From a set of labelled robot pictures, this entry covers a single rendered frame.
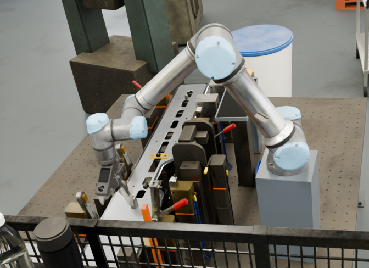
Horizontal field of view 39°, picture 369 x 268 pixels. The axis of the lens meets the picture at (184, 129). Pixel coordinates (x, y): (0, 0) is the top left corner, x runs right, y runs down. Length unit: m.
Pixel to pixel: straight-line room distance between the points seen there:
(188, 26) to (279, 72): 2.13
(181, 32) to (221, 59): 4.51
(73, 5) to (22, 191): 1.70
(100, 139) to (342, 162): 1.34
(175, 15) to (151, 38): 1.68
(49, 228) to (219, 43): 0.75
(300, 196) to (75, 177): 1.37
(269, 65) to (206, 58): 2.51
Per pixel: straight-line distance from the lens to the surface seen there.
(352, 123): 2.95
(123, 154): 2.25
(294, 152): 1.69
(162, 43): 4.41
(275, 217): 2.00
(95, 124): 1.69
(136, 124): 1.68
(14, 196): 4.21
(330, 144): 2.78
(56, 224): 1.06
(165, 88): 1.73
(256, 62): 3.97
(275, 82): 4.10
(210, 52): 1.51
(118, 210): 2.05
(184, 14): 5.93
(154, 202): 1.80
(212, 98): 2.45
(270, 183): 1.90
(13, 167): 4.58
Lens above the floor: 2.24
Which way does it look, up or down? 31 degrees down
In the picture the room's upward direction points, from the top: 11 degrees counter-clockwise
